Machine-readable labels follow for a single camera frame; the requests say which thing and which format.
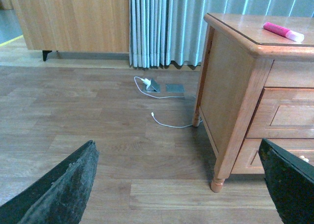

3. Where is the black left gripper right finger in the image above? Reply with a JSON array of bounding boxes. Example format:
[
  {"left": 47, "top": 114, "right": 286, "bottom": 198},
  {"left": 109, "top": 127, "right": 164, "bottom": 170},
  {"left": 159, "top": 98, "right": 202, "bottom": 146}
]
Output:
[{"left": 258, "top": 138, "right": 314, "bottom": 224}]

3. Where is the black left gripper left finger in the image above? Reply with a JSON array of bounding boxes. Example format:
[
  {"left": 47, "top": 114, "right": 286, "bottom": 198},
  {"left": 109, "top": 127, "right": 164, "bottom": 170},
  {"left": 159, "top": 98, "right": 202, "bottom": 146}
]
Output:
[{"left": 0, "top": 140, "right": 99, "bottom": 224}]

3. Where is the wooden drawer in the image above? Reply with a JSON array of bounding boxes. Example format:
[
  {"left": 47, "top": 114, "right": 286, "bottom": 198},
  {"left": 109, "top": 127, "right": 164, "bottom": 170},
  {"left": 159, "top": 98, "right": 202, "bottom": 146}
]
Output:
[
  {"left": 231, "top": 139, "right": 314, "bottom": 174},
  {"left": 247, "top": 88, "right": 314, "bottom": 139}
]

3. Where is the pink highlighter marker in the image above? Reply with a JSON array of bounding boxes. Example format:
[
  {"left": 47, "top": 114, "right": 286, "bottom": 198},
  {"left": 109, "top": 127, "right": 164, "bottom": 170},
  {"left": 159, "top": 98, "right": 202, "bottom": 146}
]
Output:
[{"left": 263, "top": 22, "right": 305, "bottom": 42}]

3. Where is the wooden nightstand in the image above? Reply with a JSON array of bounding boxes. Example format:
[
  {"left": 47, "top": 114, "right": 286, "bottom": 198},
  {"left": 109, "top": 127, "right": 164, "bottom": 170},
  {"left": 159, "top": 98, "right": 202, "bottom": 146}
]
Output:
[{"left": 192, "top": 13, "right": 314, "bottom": 192}]

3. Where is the white charger plug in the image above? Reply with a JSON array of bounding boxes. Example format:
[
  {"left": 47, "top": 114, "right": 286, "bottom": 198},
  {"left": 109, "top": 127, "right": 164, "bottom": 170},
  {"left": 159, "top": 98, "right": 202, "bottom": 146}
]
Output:
[{"left": 141, "top": 78, "right": 151, "bottom": 86}]

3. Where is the open metal floor socket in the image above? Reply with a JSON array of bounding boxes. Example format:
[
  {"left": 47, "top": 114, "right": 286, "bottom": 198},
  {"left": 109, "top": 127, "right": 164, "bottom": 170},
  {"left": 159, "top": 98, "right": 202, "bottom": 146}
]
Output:
[{"left": 142, "top": 78, "right": 160, "bottom": 93}]

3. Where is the closed metal floor plate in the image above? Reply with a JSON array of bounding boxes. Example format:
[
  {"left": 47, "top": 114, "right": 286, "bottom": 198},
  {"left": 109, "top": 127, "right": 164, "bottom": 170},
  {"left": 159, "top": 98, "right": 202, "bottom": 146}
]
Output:
[{"left": 165, "top": 84, "right": 185, "bottom": 93}]

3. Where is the light wood cabinet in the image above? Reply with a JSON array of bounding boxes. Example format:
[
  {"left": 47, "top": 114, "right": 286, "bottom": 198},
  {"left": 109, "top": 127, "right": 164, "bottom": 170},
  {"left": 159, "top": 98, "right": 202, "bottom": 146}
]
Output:
[{"left": 11, "top": 0, "right": 130, "bottom": 53}]

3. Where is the light grey-blue curtain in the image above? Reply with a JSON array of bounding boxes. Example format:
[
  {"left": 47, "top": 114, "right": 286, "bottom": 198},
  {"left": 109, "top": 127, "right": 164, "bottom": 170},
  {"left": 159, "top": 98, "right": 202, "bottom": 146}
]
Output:
[{"left": 130, "top": 0, "right": 314, "bottom": 68}]

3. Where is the white charging cable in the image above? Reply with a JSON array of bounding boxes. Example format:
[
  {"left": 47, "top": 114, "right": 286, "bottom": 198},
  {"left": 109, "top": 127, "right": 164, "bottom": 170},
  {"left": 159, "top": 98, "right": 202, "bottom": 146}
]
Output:
[{"left": 133, "top": 76, "right": 203, "bottom": 129}]

